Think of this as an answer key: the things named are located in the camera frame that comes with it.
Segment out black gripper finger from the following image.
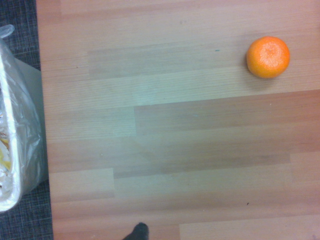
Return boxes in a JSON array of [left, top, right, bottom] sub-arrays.
[[121, 222, 150, 240]]

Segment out orange tangerine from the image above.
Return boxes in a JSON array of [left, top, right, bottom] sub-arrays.
[[246, 36, 291, 79]]

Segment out grey trash bin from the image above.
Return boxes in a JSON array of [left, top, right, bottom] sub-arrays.
[[0, 56, 48, 213]]

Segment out clear plastic bin liner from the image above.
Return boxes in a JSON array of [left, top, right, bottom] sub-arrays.
[[0, 24, 43, 213]]

